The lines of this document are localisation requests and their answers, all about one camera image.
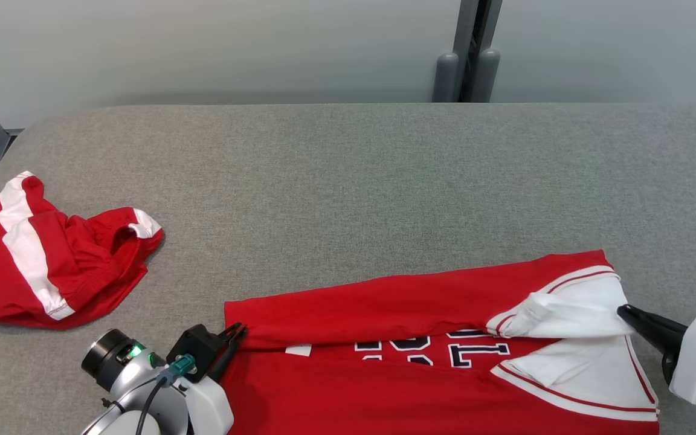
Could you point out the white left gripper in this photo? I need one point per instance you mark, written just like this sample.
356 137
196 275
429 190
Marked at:
212 411

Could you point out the red basketball jersey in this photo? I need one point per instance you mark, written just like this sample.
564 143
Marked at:
354 393

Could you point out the red white-striped shorts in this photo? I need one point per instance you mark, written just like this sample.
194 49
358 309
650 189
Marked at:
82 272

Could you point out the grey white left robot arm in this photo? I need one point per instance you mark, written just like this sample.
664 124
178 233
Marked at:
173 411

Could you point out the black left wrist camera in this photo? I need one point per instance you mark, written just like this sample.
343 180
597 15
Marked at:
194 344

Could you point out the grey rounded post foot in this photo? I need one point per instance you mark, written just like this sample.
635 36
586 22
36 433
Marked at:
446 78
487 75

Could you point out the grey partition post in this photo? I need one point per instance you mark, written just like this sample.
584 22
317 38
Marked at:
472 24

